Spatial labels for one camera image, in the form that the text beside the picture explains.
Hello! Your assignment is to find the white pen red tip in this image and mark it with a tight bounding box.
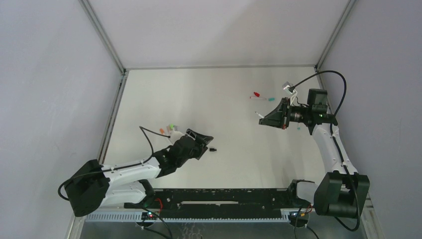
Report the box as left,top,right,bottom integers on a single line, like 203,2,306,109
249,96,267,101

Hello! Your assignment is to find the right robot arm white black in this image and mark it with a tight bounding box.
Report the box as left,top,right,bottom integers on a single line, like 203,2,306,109
259,89,370,219

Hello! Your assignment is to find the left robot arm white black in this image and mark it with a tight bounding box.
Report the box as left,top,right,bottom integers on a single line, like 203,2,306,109
58,129,214,217

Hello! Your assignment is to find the small circuit board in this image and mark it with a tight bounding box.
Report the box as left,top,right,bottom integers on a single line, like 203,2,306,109
141,212,158,221

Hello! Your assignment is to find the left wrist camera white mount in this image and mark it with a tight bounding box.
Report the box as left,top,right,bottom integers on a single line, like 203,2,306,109
169,130,185,144

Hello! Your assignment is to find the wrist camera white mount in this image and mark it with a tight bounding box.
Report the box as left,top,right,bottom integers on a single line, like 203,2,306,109
169,130,185,144
283,82,298,105

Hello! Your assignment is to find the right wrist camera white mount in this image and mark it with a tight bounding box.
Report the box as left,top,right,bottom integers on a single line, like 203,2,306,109
283,82,298,105

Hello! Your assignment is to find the right black camera cable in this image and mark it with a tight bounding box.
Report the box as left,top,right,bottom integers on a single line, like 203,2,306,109
290,70,361,232

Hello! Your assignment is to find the black camera cable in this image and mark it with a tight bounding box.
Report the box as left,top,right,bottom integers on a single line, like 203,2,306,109
290,70,361,232
58,126,172,201

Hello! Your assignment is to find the left black camera cable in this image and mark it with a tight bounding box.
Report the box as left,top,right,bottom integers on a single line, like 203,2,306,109
58,126,172,201

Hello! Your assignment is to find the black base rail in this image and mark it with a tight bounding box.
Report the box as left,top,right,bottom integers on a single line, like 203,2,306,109
124,188,313,221

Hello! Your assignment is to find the aluminium frame profile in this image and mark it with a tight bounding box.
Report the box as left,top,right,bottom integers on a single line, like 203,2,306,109
97,71,129,164

